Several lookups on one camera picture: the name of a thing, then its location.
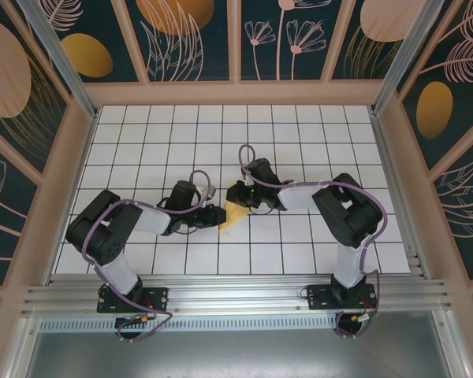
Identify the yellow cloth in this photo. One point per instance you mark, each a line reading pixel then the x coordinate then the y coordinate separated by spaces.
pixel 232 216

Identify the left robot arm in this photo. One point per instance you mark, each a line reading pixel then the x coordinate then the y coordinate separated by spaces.
pixel 102 232

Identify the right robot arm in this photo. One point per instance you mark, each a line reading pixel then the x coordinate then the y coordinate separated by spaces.
pixel 347 212

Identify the grey metal sheet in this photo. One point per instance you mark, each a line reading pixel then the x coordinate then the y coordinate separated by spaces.
pixel 236 354

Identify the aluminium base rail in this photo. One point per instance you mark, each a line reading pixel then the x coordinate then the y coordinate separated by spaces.
pixel 236 293

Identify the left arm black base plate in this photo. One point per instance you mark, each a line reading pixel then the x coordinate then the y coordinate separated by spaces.
pixel 157 297

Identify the aluminium side rail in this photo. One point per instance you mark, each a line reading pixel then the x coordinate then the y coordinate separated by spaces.
pixel 390 177

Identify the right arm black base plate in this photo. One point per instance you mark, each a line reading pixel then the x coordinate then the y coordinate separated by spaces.
pixel 319 299

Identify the aluminium corner post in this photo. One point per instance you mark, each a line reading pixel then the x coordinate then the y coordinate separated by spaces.
pixel 406 51
pixel 63 55

